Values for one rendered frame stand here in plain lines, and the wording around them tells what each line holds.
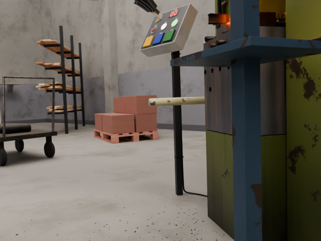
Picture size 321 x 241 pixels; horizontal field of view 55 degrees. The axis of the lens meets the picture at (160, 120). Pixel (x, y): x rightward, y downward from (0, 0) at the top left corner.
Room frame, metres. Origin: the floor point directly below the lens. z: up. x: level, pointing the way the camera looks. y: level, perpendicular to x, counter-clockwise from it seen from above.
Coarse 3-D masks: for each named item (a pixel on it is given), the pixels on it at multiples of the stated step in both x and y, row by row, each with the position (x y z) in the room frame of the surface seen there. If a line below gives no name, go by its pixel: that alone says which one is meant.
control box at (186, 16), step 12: (168, 12) 2.01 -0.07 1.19; (180, 12) 1.90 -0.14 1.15; (192, 12) 1.88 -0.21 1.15; (156, 24) 2.05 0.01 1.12; (168, 24) 1.94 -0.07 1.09; (180, 24) 1.83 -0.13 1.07; (192, 24) 1.88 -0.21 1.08; (180, 36) 1.82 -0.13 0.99; (144, 48) 2.01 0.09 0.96; (156, 48) 1.93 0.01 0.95; (168, 48) 1.88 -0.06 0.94; (180, 48) 1.82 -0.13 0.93
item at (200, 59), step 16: (224, 48) 0.76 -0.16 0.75; (240, 48) 0.72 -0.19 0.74; (256, 48) 0.73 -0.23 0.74; (272, 48) 0.73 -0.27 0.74; (288, 48) 0.74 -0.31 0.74; (304, 48) 0.75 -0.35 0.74; (320, 48) 0.76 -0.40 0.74; (176, 64) 1.00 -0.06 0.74; (192, 64) 1.01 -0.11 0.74; (208, 64) 1.03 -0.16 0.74; (224, 64) 1.04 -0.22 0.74
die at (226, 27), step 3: (276, 18) 1.45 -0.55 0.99; (279, 18) 1.45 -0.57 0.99; (282, 18) 1.46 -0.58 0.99; (279, 21) 1.45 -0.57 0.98; (282, 21) 1.46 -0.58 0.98; (225, 24) 1.49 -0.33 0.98; (228, 24) 1.46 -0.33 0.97; (222, 27) 1.53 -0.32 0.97; (225, 27) 1.49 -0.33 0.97; (228, 27) 1.46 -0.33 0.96; (216, 30) 1.59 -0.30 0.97; (219, 30) 1.56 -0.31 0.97; (222, 30) 1.53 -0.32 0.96; (225, 30) 1.49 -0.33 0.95; (228, 30) 1.46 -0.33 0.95; (219, 33) 1.56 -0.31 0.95
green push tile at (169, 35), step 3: (171, 30) 1.85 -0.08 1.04; (174, 30) 1.83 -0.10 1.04; (168, 33) 1.86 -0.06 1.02; (171, 33) 1.83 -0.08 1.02; (165, 36) 1.87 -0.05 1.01; (168, 36) 1.85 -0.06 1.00; (171, 36) 1.82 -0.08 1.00; (165, 39) 1.85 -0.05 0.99; (168, 39) 1.83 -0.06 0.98; (171, 39) 1.82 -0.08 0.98
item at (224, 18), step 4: (208, 16) 1.45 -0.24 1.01; (212, 16) 1.44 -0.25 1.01; (216, 16) 1.45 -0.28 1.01; (220, 16) 1.45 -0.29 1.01; (224, 16) 1.46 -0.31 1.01; (228, 16) 1.45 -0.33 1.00; (208, 20) 1.45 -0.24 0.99; (212, 20) 1.44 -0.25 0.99; (216, 20) 1.45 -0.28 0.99; (220, 20) 1.45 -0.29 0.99; (224, 20) 1.46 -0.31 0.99; (228, 20) 1.45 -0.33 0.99; (220, 24) 1.47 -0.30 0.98
